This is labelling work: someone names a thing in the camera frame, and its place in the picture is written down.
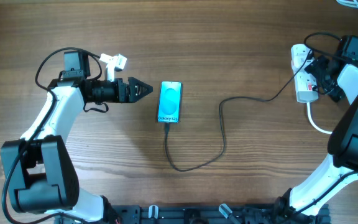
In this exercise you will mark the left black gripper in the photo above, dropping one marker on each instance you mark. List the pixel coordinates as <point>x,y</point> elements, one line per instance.
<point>120,98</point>

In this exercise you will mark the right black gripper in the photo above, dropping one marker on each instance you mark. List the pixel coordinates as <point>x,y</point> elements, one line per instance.
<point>316,66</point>

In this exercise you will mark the blue screen Galaxy smartphone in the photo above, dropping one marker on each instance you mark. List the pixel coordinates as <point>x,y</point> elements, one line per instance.
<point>169,102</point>

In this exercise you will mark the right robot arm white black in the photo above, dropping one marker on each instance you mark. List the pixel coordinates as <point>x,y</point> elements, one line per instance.
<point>340,166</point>

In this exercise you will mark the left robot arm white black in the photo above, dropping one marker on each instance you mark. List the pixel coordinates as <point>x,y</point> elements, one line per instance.
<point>40,177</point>

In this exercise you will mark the white power strip socket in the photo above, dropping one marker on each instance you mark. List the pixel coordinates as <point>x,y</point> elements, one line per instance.
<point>301,57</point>

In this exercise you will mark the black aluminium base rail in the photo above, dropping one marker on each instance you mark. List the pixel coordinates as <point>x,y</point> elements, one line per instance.
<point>246,214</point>

